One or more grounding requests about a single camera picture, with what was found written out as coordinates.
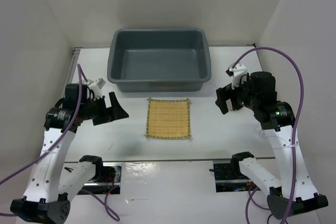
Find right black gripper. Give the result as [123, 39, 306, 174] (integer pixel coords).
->
[215, 73, 259, 114]

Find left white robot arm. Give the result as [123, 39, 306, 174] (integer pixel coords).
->
[10, 83, 129, 223]

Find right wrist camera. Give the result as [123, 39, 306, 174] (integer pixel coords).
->
[226, 62, 249, 89]

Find purple cable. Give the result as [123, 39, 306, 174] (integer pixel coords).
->
[230, 47, 305, 222]
[0, 63, 121, 221]

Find yellow bamboo mat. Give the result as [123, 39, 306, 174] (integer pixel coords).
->
[145, 98, 191, 140]

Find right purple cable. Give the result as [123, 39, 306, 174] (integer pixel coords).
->
[230, 47, 305, 222]

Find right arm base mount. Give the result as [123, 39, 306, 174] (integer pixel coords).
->
[209, 161, 254, 193]

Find grey plastic bin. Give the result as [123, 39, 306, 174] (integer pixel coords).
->
[107, 28, 212, 92]

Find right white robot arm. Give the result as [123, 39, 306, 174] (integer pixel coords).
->
[215, 70, 329, 220]

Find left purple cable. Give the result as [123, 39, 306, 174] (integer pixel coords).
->
[0, 63, 121, 221]

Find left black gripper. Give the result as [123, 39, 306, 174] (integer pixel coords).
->
[80, 91, 129, 125]

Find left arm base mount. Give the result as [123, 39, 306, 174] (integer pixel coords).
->
[64, 163, 123, 195]

